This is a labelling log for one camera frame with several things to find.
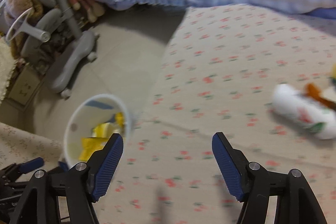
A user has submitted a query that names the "white trash bin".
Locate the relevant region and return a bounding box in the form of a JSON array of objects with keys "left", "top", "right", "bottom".
[{"left": 63, "top": 94, "right": 133, "bottom": 167}]

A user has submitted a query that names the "yellow paper bowl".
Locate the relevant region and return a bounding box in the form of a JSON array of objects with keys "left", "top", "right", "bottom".
[{"left": 79, "top": 112, "right": 125, "bottom": 161}]

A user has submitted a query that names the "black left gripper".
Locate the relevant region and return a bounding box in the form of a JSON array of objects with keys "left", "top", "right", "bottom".
[{"left": 0, "top": 157, "right": 45, "bottom": 223}]

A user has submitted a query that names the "white barcode wrapper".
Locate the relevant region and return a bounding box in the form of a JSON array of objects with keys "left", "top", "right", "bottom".
[{"left": 272, "top": 84, "right": 335, "bottom": 140}]

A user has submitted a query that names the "yellow green sponge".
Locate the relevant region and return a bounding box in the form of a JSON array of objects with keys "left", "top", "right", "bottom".
[{"left": 330, "top": 64, "right": 336, "bottom": 88}]

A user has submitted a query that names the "cherry print bed sheet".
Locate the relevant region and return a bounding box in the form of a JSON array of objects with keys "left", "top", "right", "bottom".
[{"left": 99, "top": 5, "right": 335, "bottom": 223}]

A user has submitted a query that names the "grey stroller frame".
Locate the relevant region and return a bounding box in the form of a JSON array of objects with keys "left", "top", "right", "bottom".
[{"left": 6, "top": 0, "right": 99, "bottom": 99}]

